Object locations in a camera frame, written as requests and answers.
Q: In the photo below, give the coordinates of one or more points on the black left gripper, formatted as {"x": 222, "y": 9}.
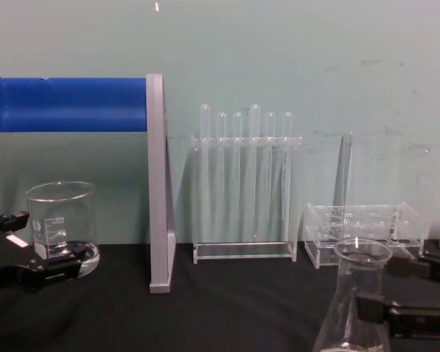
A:
{"x": 3, "y": 249}

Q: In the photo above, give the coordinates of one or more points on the clear glass beaker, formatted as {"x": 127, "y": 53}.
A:
{"x": 64, "y": 220}

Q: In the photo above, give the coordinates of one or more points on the clear glass conical flask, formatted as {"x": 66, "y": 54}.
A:
{"x": 346, "y": 286}

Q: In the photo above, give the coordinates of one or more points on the clear acrylic test tube rack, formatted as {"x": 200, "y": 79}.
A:
{"x": 407, "y": 227}

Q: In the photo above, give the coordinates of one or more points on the clear glass test tube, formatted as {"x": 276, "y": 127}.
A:
{"x": 344, "y": 172}

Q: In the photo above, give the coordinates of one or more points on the grey stand with blue bar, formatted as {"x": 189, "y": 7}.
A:
{"x": 157, "y": 183}

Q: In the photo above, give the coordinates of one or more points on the clear acrylic pipette rack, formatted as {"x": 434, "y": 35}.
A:
{"x": 242, "y": 253}

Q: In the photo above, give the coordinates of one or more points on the black table cloth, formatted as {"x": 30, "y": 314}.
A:
{"x": 220, "y": 315}

